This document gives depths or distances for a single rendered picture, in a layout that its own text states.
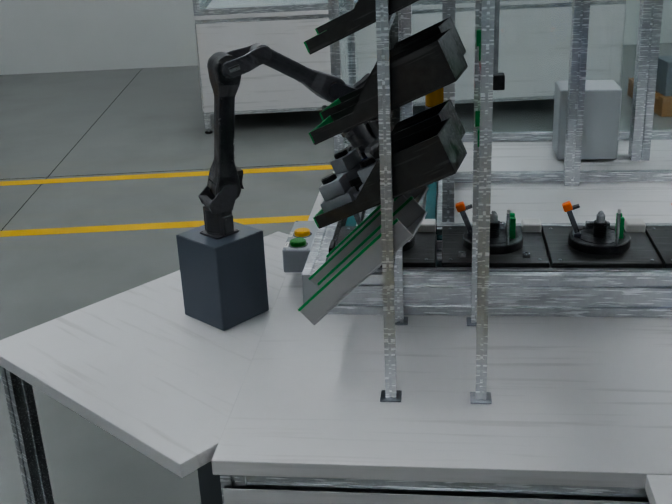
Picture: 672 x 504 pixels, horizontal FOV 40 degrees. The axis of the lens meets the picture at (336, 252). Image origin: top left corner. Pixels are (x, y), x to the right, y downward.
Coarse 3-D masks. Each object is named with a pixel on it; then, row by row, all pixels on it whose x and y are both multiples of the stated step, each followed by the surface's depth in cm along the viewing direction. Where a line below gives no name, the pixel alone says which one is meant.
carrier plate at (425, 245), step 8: (344, 232) 230; (416, 232) 227; (424, 232) 227; (432, 232) 227; (416, 240) 222; (424, 240) 222; (432, 240) 222; (416, 248) 218; (424, 248) 217; (432, 248) 217; (408, 256) 213; (416, 256) 213; (424, 256) 213; (432, 256) 213; (408, 264) 210; (416, 264) 210; (424, 264) 210; (432, 264) 209
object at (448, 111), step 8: (440, 104) 183; (448, 104) 180; (424, 112) 185; (432, 112) 184; (440, 112) 173; (448, 112) 178; (456, 112) 183; (408, 120) 186; (416, 120) 186; (424, 120) 173; (432, 120) 172; (440, 120) 172; (456, 120) 181; (400, 128) 188; (408, 128) 174; (416, 128) 173; (424, 128) 173; (456, 128) 179; (392, 136) 175; (400, 136) 175; (376, 152) 177; (352, 184) 181
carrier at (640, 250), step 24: (600, 216) 212; (552, 240) 219; (576, 240) 213; (600, 240) 212; (624, 240) 212; (648, 240) 216; (552, 264) 206; (576, 264) 206; (600, 264) 205; (624, 264) 204; (648, 264) 204
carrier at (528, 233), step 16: (496, 224) 215; (512, 224) 214; (528, 224) 224; (448, 240) 222; (464, 240) 217; (496, 240) 215; (512, 240) 215; (528, 240) 219; (448, 256) 212; (496, 256) 211; (512, 256) 211; (544, 256) 210
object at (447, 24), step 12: (444, 24) 170; (420, 36) 167; (432, 36) 166; (456, 36) 175; (396, 48) 169; (408, 48) 168; (372, 72) 172; (348, 96) 188; (360, 96) 174; (336, 108) 176
